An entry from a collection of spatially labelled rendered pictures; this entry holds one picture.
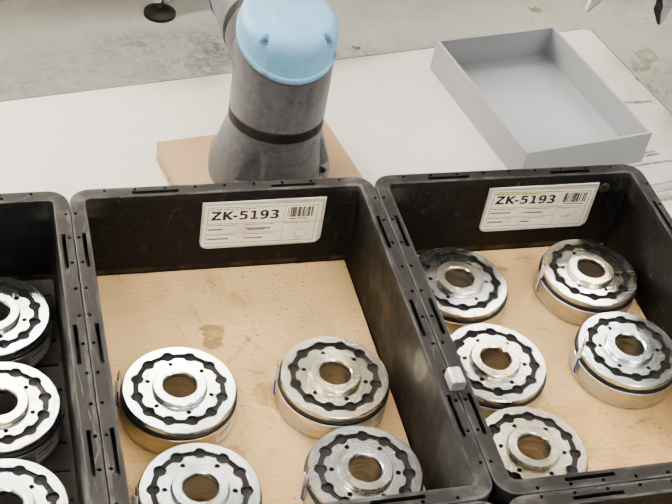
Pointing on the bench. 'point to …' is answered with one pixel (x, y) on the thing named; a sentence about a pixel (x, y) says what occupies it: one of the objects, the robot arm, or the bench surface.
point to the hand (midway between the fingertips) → (619, 15)
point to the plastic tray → (538, 100)
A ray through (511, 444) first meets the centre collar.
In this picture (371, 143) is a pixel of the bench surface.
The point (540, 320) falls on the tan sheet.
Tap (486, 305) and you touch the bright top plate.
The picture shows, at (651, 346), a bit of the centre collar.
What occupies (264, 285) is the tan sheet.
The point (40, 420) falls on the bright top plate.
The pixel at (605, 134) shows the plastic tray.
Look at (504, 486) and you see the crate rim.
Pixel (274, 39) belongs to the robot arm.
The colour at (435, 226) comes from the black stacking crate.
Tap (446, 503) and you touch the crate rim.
